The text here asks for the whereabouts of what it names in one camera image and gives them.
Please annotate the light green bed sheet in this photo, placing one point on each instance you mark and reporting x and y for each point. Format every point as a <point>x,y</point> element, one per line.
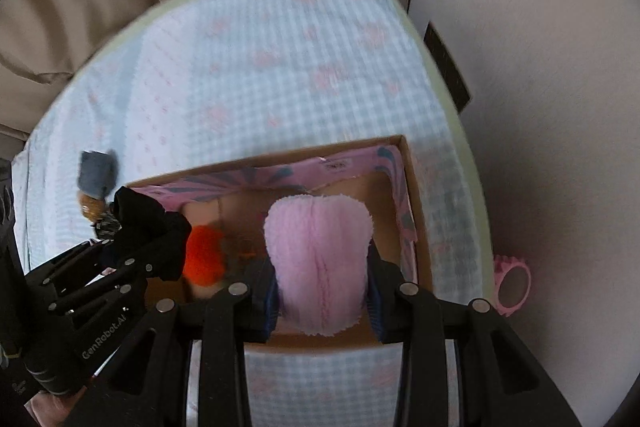
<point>462,147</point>

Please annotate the cardboard box with pink lining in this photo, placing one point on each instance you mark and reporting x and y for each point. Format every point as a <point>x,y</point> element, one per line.
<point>400,227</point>

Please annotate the grey blue sock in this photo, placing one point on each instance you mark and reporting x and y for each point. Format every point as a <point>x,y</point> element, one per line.
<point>97,172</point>

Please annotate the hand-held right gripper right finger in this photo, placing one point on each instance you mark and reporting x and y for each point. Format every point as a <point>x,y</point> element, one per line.
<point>374,307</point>

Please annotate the pink fluffy sock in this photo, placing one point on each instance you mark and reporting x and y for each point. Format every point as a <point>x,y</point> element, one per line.
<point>320,257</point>

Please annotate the black sock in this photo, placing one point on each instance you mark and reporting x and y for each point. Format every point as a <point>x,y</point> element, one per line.
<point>150,232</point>

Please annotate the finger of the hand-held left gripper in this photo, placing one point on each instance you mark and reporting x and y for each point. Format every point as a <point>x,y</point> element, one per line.
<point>117,282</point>
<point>75,264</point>

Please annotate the brown plush toy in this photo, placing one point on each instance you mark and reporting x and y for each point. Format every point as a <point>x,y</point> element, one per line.
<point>92,207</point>

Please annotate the checkered pink print blanket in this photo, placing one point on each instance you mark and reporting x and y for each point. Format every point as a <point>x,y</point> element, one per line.
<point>260,72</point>

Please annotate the dark strip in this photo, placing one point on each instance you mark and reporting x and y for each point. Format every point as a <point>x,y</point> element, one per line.
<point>447,67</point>

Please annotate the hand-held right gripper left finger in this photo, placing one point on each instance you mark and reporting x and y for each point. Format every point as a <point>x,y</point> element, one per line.
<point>269,307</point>

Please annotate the orange plush ball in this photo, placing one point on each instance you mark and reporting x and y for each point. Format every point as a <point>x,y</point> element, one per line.
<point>202,257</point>

